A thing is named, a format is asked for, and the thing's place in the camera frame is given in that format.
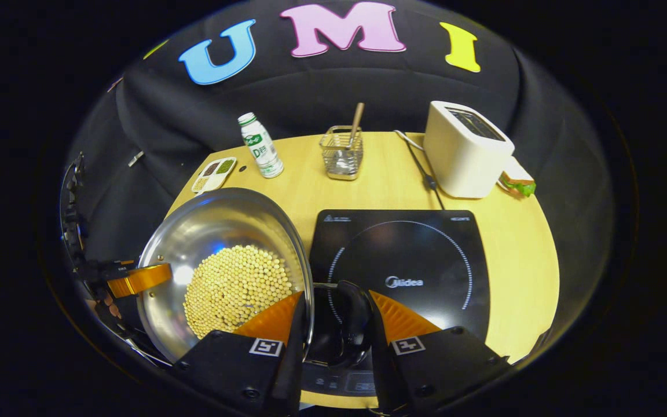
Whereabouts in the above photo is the white power cable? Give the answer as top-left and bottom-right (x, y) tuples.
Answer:
(394, 129), (427, 153)

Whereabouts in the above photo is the sandwich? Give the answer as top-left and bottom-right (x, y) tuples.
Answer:
(496, 156), (537, 198)

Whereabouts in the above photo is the white drink bottle green label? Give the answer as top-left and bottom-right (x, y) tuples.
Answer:
(237, 112), (285, 180)

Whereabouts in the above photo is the black induction cooktop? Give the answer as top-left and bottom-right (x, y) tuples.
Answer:
(301, 208), (492, 398)

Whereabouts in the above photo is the wooden stick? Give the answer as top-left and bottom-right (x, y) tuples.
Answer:
(347, 102), (365, 152)

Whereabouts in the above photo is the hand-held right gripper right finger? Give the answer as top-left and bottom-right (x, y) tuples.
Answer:
(368, 289), (513, 415)

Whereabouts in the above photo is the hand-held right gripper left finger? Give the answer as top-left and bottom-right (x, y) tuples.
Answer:
(173, 291), (307, 417)

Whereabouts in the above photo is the black power cable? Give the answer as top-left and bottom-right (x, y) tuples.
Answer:
(405, 136), (446, 211)

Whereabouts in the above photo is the black backdrop cloth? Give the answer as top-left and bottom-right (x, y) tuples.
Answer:
(63, 0), (617, 365)

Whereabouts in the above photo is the steel pot with black handle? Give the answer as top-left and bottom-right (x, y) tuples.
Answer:
(136, 186), (376, 370)

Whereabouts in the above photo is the pile of yellow beans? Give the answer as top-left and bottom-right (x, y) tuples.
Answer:
(182, 244), (294, 340)

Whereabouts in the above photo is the white divided condiment dish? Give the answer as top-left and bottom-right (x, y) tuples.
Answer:
(190, 156), (238, 195)

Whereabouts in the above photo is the wire mesh holder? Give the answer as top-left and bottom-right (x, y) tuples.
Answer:
(318, 125), (365, 182)

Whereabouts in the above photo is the white toaster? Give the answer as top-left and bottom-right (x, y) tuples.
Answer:
(423, 100), (516, 200)

